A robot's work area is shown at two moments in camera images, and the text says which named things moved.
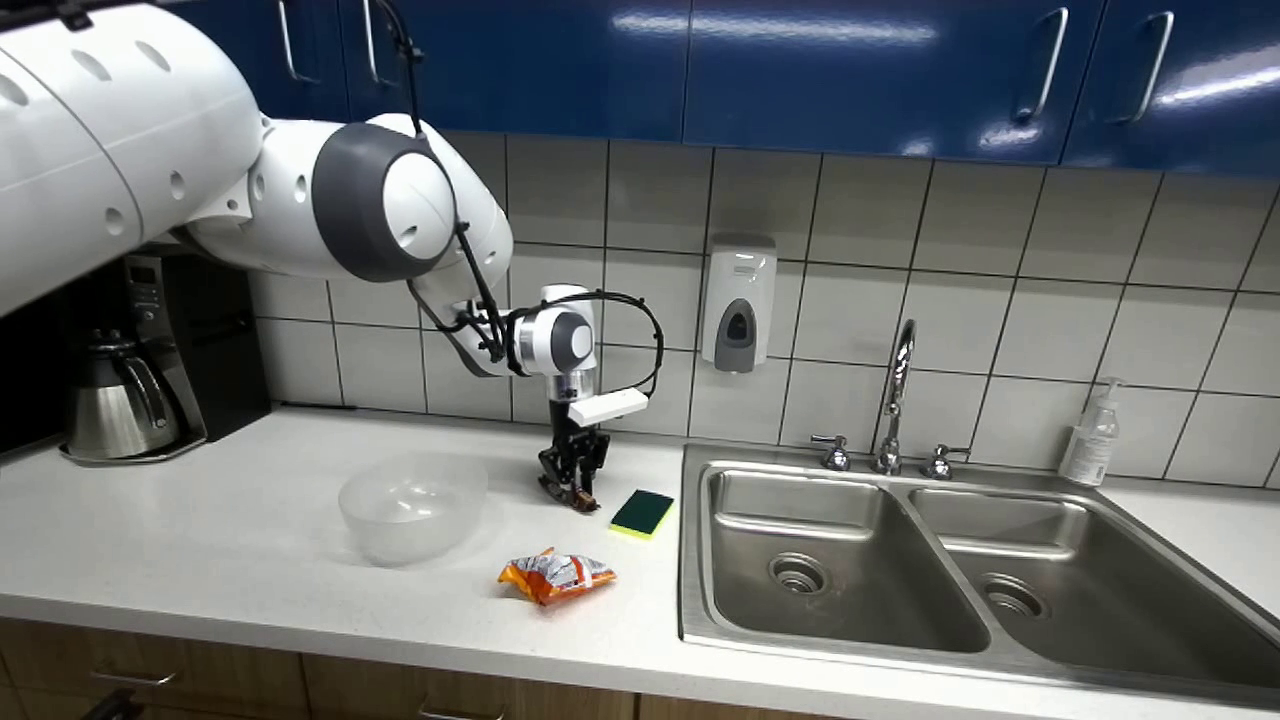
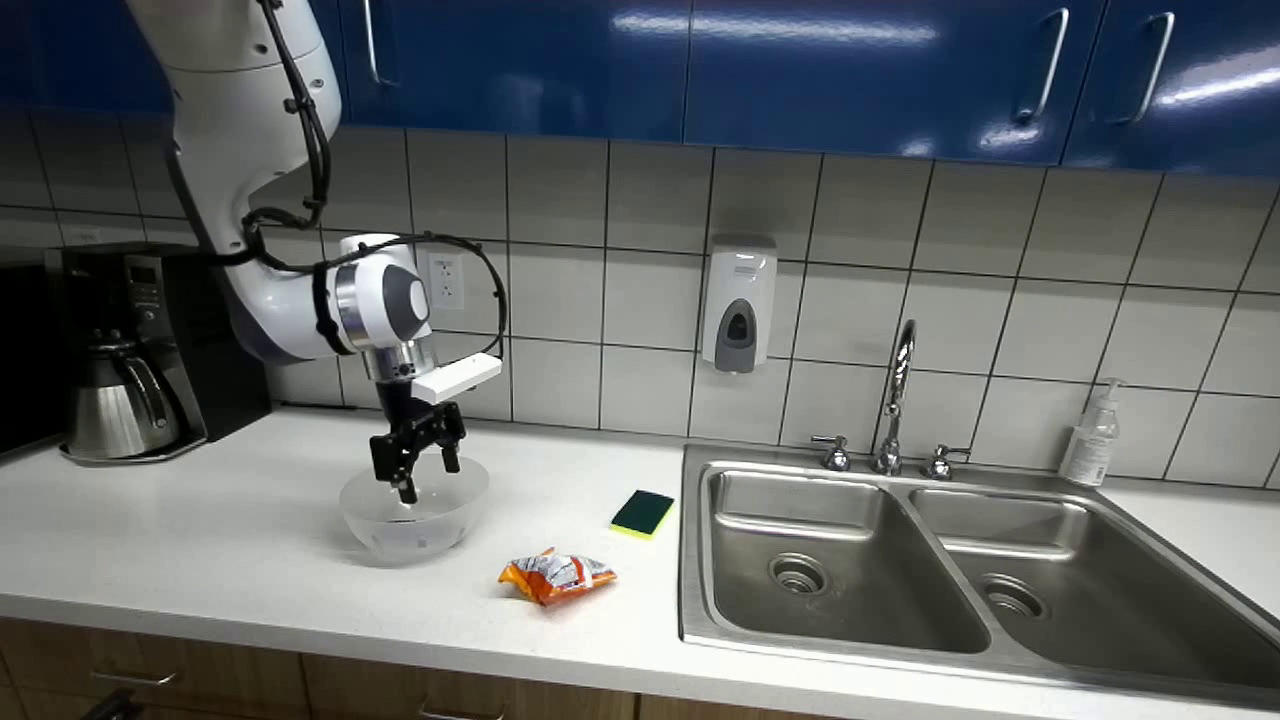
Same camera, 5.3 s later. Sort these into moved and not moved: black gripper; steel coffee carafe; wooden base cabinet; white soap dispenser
Moved: black gripper
Not moved: white soap dispenser; steel coffee carafe; wooden base cabinet
